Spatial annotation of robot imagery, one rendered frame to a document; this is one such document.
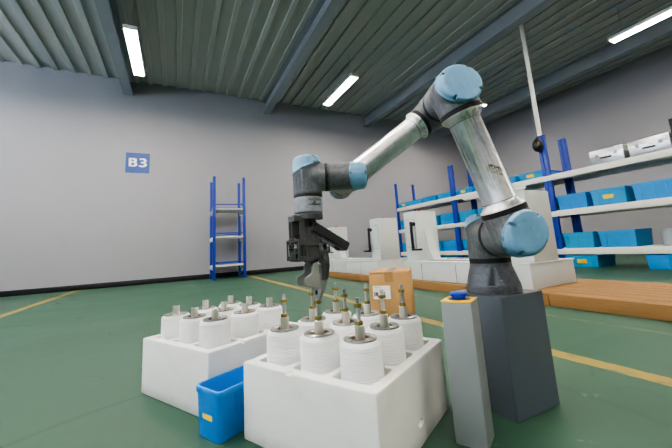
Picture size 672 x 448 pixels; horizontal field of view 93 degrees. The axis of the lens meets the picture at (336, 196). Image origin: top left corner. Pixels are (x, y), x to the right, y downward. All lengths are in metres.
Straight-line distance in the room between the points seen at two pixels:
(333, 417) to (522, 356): 0.53
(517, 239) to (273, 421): 0.72
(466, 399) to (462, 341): 0.12
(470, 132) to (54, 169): 7.12
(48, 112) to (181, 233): 3.11
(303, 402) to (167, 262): 6.33
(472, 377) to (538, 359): 0.28
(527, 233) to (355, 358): 0.51
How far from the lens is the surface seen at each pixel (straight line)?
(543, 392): 1.14
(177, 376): 1.24
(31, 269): 7.34
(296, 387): 0.83
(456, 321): 0.85
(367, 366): 0.76
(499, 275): 1.03
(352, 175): 0.81
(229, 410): 1.01
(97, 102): 7.76
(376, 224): 4.18
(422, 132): 1.05
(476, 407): 0.90
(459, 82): 0.94
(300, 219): 0.79
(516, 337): 1.03
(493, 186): 0.92
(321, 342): 0.81
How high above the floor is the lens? 0.46
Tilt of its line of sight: 9 degrees up
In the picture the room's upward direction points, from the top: 3 degrees counter-clockwise
